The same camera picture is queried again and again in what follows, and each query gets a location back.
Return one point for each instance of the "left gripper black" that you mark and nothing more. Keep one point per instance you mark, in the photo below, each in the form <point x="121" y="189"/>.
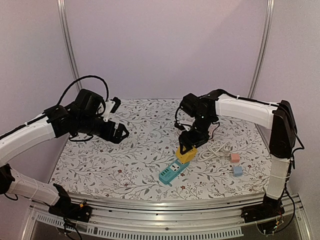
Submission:
<point x="108" y="136"/>

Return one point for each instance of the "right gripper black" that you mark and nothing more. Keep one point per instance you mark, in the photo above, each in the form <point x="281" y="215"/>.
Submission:
<point x="189" y="138"/>

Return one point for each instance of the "yellow cube socket adapter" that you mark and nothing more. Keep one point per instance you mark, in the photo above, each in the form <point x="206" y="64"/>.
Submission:
<point x="187" y="156"/>

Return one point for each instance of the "teal power strip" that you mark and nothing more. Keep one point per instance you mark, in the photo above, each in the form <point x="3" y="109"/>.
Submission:
<point x="167" y="175"/>

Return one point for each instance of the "blue charger cube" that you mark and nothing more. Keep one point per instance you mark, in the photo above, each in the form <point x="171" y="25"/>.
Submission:
<point x="237" y="171"/>

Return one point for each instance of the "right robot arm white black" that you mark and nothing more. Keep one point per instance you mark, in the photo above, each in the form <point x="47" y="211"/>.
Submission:
<point x="277" y="117"/>

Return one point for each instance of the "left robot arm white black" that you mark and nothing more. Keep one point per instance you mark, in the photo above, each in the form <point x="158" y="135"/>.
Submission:
<point x="87" y="114"/>

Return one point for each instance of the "floral table mat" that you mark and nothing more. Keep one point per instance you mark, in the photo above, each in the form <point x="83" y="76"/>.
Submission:
<point x="130" y="169"/>

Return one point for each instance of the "pink charger cube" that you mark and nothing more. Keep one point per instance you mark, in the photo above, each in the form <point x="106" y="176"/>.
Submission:
<point x="234" y="158"/>

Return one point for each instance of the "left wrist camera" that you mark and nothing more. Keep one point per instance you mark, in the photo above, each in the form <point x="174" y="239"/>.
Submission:
<point x="110" y="107"/>

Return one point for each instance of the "aluminium front rail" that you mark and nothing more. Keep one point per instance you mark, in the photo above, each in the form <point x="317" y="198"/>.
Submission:
<point x="203" y="219"/>

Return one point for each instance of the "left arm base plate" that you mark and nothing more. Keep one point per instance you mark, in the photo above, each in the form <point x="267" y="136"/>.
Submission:
<point x="72" y="211"/>

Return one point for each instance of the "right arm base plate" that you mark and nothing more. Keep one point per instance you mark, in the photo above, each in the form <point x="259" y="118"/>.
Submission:
<point x="261" y="211"/>

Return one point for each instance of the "left aluminium corner post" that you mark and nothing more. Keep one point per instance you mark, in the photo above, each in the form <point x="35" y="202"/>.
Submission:
<point x="67" y="37"/>

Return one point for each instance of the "aluminium corner post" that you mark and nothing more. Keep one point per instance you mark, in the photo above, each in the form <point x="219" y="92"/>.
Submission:
<point x="263" y="47"/>
<point x="67" y="37"/>

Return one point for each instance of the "right aluminium corner post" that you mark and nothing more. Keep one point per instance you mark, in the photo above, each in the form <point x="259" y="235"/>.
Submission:
<point x="263" y="47"/>

